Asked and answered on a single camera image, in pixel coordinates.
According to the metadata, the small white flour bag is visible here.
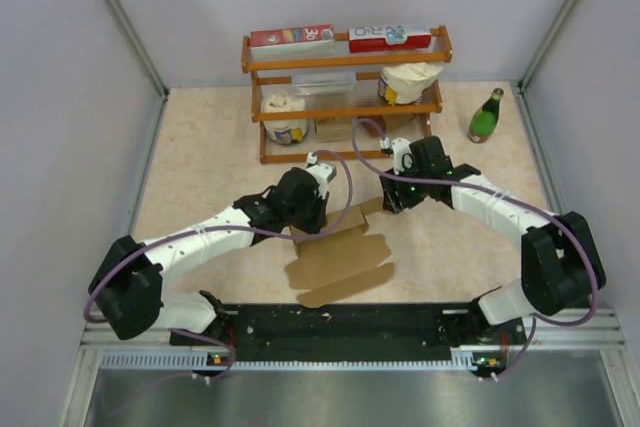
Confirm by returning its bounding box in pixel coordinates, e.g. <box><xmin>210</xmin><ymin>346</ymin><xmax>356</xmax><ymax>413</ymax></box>
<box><xmin>260</xmin><ymin>90</ymin><xmax>311</xmax><ymax>146</ymax></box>

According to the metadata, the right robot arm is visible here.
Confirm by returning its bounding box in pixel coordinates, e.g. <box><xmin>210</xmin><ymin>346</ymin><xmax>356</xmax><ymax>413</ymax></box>
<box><xmin>380</xmin><ymin>136</ymin><xmax>606</xmax><ymax>343</ymax></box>

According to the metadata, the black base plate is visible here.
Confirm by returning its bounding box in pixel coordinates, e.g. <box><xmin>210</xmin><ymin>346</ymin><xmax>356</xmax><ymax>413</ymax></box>
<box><xmin>169</xmin><ymin>302</ymin><xmax>529</xmax><ymax>362</ymax></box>

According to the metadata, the wooden three-tier shelf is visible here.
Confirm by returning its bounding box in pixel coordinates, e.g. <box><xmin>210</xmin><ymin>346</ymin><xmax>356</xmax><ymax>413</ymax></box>
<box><xmin>241</xmin><ymin>25</ymin><xmax>453</xmax><ymax>164</ymax></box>

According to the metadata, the red foil wrap box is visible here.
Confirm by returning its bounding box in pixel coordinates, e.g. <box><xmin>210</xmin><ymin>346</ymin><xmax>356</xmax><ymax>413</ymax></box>
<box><xmin>249</xmin><ymin>24</ymin><xmax>336</xmax><ymax>60</ymax></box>

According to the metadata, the tan block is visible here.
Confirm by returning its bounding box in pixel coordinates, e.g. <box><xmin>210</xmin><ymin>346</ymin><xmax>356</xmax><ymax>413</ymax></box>
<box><xmin>315</xmin><ymin>118</ymin><xmax>352</xmax><ymax>143</ymax></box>

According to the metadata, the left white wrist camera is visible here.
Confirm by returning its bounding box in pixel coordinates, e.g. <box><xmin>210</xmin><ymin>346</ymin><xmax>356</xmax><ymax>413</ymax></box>
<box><xmin>306</xmin><ymin>153</ymin><xmax>336</xmax><ymax>200</ymax></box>

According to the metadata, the green glass bottle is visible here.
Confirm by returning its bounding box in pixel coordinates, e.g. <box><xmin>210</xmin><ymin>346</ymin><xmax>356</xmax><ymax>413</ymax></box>
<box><xmin>467</xmin><ymin>88</ymin><xmax>504</xmax><ymax>143</ymax></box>

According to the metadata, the large white flour bag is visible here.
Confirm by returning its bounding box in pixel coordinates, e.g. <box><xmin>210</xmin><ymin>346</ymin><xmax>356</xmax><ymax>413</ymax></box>
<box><xmin>377</xmin><ymin>62</ymin><xmax>444</xmax><ymax>105</ymax></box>

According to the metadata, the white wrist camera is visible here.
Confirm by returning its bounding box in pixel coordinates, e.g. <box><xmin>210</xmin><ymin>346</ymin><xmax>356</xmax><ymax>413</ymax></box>
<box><xmin>379</xmin><ymin>137</ymin><xmax>414</xmax><ymax>175</ymax></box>
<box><xmin>306</xmin><ymin>153</ymin><xmax>336</xmax><ymax>200</ymax></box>

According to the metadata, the red white wrap box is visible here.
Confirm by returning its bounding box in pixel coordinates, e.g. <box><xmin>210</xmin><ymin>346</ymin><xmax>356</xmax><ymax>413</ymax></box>
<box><xmin>348</xmin><ymin>25</ymin><xmax>432</xmax><ymax>54</ymax></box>

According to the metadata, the grey cable duct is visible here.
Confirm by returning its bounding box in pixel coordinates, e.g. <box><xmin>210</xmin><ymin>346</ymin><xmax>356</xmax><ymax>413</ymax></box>
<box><xmin>100</xmin><ymin>350</ymin><xmax>501</xmax><ymax>372</ymax></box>

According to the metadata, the clear plastic container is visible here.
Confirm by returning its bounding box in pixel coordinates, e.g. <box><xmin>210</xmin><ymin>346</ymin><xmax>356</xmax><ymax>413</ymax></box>
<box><xmin>291</xmin><ymin>71</ymin><xmax>356</xmax><ymax>96</ymax></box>

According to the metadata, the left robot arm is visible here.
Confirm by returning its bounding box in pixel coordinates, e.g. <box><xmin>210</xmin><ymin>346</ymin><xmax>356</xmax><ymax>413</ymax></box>
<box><xmin>89</xmin><ymin>162</ymin><xmax>336</xmax><ymax>344</ymax></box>

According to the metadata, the brown bread loaf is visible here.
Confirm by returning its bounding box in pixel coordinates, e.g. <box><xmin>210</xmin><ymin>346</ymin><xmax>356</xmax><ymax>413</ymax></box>
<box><xmin>360</xmin><ymin>114</ymin><xmax>415</xmax><ymax>138</ymax></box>

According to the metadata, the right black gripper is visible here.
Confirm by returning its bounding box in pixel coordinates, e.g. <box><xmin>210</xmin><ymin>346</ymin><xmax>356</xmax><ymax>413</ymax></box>
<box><xmin>381</xmin><ymin>159</ymin><xmax>431</xmax><ymax>214</ymax></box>

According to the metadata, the aluminium frame rail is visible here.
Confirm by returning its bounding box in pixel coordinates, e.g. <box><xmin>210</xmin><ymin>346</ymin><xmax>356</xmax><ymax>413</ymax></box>
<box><xmin>74</xmin><ymin>0</ymin><xmax>171</xmax><ymax>98</ymax></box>

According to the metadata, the brown cardboard box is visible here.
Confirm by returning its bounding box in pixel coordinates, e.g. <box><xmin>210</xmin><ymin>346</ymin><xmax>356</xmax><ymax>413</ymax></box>
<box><xmin>285</xmin><ymin>198</ymin><xmax>395</xmax><ymax>309</ymax></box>

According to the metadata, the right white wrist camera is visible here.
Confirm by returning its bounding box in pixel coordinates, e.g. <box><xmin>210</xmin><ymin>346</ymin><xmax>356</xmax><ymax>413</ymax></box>
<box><xmin>379</xmin><ymin>137</ymin><xmax>414</xmax><ymax>175</ymax></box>

